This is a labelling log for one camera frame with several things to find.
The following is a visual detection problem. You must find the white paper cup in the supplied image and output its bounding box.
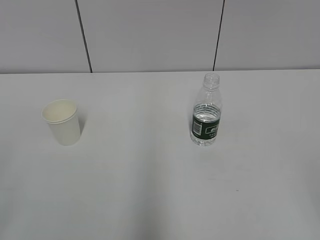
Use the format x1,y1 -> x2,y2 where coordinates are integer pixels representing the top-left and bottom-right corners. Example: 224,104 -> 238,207
41,99 -> 81,146

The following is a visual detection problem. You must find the clear water bottle green label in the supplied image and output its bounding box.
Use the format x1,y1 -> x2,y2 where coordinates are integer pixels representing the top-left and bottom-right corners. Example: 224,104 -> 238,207
190,72 -> 223,147

